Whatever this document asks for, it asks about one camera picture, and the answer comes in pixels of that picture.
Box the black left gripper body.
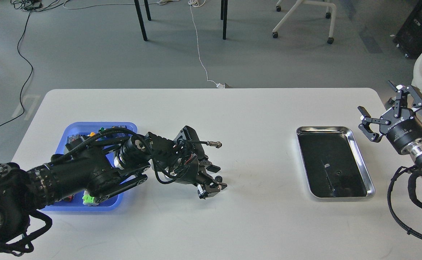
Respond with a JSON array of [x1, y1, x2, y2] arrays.
[[168, 154, 211, 185]]

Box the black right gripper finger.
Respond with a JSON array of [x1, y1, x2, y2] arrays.
[[387, 81, 422, 118], [357, 106, 391, 143]]

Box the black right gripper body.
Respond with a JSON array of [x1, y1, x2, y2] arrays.
[[379, 108, 422, 155]]

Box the small black gear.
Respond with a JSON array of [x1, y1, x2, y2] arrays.
[[215, 175, 223, 182]]

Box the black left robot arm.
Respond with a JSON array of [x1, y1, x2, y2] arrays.
[[0, 126, 227, 256]]

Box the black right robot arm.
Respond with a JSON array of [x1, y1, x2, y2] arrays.
[[358, 81, 422, 240]]

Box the shiny metal tray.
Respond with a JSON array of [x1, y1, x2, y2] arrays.
[[296, 126, 375, 202]]

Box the black equipment case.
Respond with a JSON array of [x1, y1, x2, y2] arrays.
[[393, 0, 422, 59]]

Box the white rolling chair base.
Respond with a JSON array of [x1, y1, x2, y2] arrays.
[[272, 0, 337, 44]]

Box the blue plastic tray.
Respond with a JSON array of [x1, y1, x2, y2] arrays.
[[38, 122, 138, 212]]

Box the black table legs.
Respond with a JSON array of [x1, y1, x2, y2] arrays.
[[133, 0, 228, 42]]

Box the silver green selector switch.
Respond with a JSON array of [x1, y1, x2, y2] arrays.
[[82, 194, 99, 206]]

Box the white floor cable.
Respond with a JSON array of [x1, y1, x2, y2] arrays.
[[63, 0, 225, 89]]

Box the black floor cable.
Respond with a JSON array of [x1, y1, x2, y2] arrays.
[[0, 0, 64, 163]]

